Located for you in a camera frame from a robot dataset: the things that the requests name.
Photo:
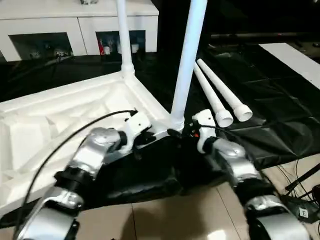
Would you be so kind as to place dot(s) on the black stand base with label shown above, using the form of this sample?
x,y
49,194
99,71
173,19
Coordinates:
x,y
300,211

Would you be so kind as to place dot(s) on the red bottle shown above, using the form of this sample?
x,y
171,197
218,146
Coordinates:
x,y
101,47

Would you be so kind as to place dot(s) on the white tapered table leg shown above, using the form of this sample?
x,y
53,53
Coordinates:
x,y
125,37
210,95
222,85
187,62

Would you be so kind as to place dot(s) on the white flat board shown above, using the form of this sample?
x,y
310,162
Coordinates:
x,y
292,62

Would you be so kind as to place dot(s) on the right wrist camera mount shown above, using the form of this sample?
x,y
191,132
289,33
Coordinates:
x,y
205,120

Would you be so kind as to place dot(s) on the white plastic table top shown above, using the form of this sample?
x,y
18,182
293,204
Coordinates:
x,y
50,112

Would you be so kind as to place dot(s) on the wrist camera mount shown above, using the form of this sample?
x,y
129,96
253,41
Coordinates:
x,y
137,125
205,120

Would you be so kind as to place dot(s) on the small white jar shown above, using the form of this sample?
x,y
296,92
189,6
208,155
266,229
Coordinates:
x,y
107,50
134,48

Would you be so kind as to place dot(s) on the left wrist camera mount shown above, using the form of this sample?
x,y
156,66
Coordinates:
x,y
137,125

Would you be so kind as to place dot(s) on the white sideboard cabinet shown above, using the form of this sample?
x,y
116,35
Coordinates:
x,y
50,22

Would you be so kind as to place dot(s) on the black work mat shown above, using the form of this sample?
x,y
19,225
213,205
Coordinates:
x,y
262,100

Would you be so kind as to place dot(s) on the black stand pole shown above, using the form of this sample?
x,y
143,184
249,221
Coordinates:
x,y
305,176

